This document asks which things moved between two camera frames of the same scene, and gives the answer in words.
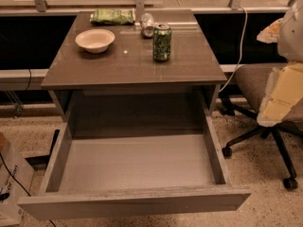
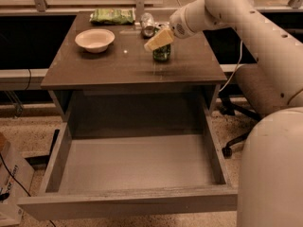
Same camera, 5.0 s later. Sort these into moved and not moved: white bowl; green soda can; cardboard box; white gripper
Moved: white gripper
Not moved: cardboard box; green soda can; white bowl
